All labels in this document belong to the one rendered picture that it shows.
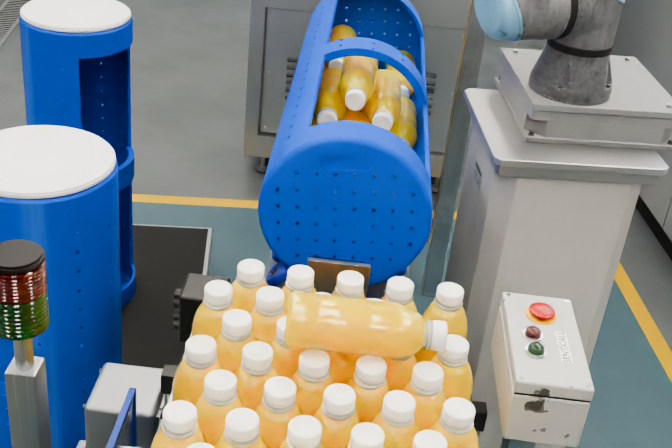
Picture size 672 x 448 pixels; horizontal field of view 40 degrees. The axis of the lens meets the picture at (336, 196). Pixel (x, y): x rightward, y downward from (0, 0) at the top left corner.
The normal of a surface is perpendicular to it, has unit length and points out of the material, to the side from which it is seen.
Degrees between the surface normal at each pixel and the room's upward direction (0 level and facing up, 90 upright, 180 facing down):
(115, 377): 0
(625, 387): 0
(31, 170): 0
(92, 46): 90
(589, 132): 90
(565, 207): 90
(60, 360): 90
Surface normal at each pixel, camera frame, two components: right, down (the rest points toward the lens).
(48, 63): -0.27, 0.44
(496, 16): -0.94, 0.20
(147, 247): 0.10, -0.87
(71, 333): 0.52, 0.46
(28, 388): -0.07, 0.48
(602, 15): 0.32, 0.49
